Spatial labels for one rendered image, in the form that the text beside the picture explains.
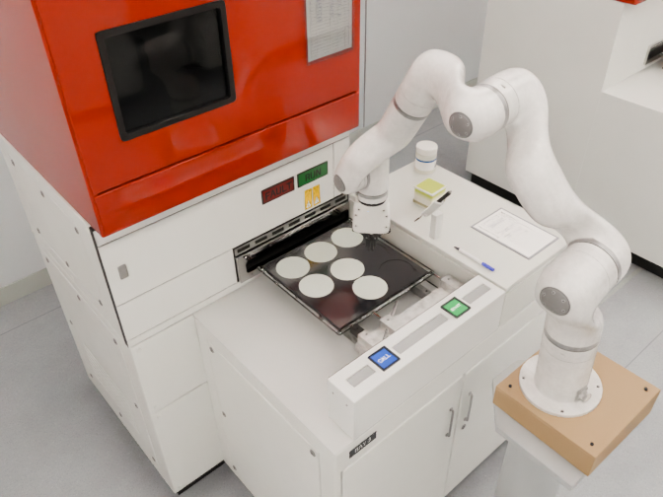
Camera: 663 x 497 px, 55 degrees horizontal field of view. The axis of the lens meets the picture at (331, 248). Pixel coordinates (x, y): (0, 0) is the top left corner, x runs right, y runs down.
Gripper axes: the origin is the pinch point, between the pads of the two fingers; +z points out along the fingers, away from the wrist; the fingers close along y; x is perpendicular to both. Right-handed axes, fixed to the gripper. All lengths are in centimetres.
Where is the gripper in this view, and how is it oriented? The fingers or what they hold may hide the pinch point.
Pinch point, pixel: (370, 243)
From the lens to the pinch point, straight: 180.3
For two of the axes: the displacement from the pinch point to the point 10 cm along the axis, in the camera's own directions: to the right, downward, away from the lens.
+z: 0.2, 7.8, 6.2
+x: 1.0, -6.2, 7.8
